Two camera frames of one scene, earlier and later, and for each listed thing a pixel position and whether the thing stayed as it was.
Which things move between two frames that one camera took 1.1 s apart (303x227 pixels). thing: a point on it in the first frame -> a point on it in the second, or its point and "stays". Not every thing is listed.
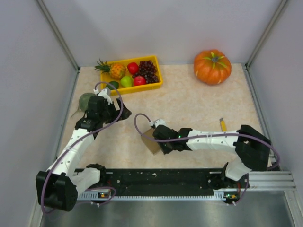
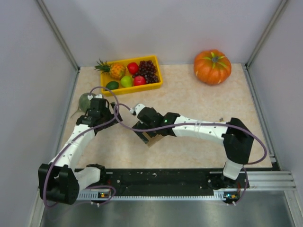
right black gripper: [165, 150] -> [139, 125]
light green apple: [126, 81] stays
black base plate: [156, 181] stays
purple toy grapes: [147, 70] stays
